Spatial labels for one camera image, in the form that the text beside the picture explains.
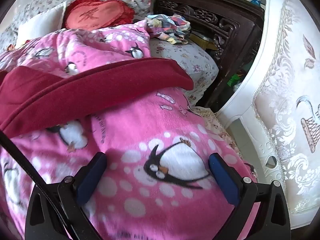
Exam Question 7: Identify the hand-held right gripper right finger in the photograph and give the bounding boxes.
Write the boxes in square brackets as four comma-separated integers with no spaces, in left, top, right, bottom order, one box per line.
[209,152,292,240]

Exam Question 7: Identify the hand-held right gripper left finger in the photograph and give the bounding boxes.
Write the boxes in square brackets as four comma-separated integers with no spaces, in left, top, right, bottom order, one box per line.
[25,152,108,240]

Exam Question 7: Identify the dark red garment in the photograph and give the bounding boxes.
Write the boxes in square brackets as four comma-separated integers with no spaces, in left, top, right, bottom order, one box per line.
[0,57,194,137]

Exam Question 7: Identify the colourful crumpled clothes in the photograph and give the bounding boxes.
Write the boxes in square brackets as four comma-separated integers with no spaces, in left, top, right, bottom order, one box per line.
[145,14,192,45]

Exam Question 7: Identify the beige floral bed skirt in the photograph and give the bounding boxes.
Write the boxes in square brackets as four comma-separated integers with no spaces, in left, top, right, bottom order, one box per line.
[197,106,241,155]

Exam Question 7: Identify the white armchair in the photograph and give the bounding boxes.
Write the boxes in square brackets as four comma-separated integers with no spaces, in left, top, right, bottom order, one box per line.
[217,0,320,230]

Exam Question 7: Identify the pink penguin print blanket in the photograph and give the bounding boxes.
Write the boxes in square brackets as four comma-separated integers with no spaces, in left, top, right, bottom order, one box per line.
[0,20,258,240]

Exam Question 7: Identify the green object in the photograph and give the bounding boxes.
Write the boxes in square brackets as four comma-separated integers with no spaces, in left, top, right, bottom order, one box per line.
[226,74,241,86]

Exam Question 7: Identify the lace chair cover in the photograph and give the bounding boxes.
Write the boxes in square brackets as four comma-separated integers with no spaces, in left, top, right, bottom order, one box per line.
[252,0,320,215]

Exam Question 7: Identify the floral bed sheet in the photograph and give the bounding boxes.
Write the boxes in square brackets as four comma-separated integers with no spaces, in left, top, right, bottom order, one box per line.
[149,39,219,103]

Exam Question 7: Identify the white pillow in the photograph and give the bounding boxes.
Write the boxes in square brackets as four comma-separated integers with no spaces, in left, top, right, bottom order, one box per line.
[15,4,67,47]

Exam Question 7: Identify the dark carved wooden cabinet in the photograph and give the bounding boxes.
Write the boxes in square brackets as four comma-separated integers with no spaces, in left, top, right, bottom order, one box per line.
[152,0,265,110]

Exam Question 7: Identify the red heart-shaped pillow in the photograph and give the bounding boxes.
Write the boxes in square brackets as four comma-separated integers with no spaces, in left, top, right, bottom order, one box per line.
[62,0,135,29]

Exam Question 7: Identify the black cable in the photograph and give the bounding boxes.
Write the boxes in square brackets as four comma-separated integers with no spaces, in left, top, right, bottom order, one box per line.
[0,129,75,240]

